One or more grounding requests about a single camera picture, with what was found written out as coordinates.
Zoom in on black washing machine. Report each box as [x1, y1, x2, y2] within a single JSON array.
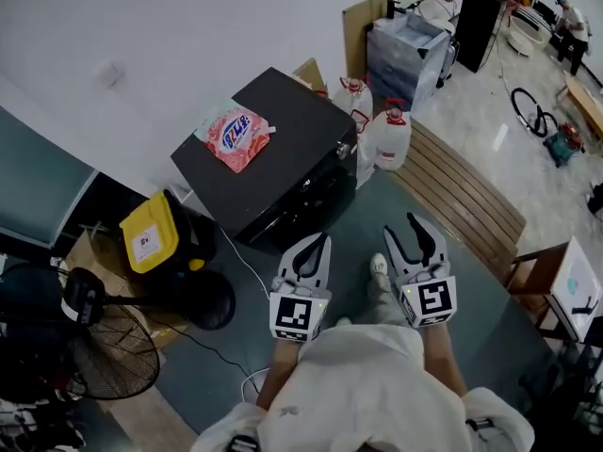
[[170, 67, 358, 253]]

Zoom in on upright cardboard sheet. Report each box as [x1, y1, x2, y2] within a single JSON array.
[[342, 0, 395, 82]]

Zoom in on silver suitcase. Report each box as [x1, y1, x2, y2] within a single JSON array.
[[437, 38, 461, 89]]

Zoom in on teal glass panel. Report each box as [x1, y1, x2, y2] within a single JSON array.
[[0, 105, 100, 249]]

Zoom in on person's right forearm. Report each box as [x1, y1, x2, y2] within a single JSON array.
[[420, 322, 467, 397]]

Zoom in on clear plastic storage bin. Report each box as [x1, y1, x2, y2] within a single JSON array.
[[366, 11, 451, 112]]

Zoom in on brown wooden stool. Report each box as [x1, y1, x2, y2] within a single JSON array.
[[506, 241, 603, 343]]

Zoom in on person's left forearm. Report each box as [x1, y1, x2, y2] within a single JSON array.
[[256, 339, 302, 412]]

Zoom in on black standing fan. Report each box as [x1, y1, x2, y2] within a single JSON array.
[[0, 264, 236, 402]]

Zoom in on black floor cable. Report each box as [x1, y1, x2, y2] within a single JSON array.
[[145, 315, 260, 395]]

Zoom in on white box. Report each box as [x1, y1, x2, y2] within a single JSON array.
[[548, 235, 603, 343]]

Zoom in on black hoop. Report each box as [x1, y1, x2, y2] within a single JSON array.
[[511, 87, 560, 138]]

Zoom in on green power tool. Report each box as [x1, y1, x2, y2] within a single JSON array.
[[542, 122, 585, 169]]

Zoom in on white round tub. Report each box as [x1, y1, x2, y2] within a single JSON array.
[[508, 14, 552, 58]]

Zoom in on yellow lidded black bin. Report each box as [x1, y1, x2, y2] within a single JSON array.
[[119, 188, 219, 275]]

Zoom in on pink detergent pouch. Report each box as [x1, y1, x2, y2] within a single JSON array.
[[194, 99, 277, 174]]

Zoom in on person's grey trousers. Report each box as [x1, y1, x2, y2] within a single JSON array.
[[336, 270, 411, 329]]

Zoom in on brown cardboard boxes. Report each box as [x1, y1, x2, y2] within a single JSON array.
[[60, 231, 189, 347]]

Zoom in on clear water jug red cap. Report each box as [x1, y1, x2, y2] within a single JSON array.
[[371, 99, 412, 172], [350, 108, 378, 190], [332, 76, 373, 121]]

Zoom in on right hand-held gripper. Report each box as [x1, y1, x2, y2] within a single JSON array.
[[383, 213, 458, 329]]

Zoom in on black cabinet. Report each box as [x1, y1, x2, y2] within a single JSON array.
[[455, 0, 508, 73]]

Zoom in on white cable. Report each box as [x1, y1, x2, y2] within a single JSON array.
[[219, 226, 272, 404]]

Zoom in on wooden slatted platform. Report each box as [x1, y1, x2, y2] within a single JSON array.
[[388, 118, 528, 284]]

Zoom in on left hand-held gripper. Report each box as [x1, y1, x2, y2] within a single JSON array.
[[269, 232, 333, 344]]

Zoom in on small cardboard box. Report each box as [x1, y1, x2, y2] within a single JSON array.
[[291, 57, 330, 98]]

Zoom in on person's white shirt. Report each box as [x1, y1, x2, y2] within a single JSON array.
[[190, 322, 536, 452]]

